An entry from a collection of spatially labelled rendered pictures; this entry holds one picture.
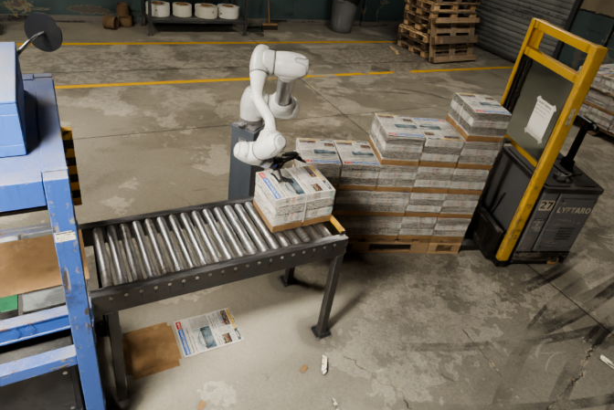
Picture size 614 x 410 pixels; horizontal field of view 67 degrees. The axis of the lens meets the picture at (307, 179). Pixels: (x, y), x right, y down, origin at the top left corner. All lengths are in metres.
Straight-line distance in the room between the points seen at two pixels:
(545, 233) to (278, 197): 2.46
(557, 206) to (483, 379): 1.51
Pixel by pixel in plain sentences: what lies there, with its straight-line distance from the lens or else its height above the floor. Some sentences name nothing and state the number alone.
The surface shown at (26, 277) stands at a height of 0.80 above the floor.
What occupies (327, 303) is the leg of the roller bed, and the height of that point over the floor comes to 0.29.
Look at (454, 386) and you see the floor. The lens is 3.24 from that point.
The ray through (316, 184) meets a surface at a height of 1.03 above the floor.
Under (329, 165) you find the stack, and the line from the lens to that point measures 3.31.
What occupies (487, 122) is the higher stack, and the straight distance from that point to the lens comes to 3.57.
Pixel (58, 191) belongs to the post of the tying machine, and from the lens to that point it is 1.70.
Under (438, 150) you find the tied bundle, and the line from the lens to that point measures 3.51.
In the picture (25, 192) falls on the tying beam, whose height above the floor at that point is 1.51.
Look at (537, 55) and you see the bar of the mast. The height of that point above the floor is 1.63.
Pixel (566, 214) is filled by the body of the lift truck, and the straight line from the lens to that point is 4.22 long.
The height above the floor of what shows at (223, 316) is 0.01.
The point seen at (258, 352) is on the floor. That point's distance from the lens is 3.06.
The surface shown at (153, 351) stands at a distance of 3.08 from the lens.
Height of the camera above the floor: 2.43
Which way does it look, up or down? 31 degrees down
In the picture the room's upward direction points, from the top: 9 degrees clockwise
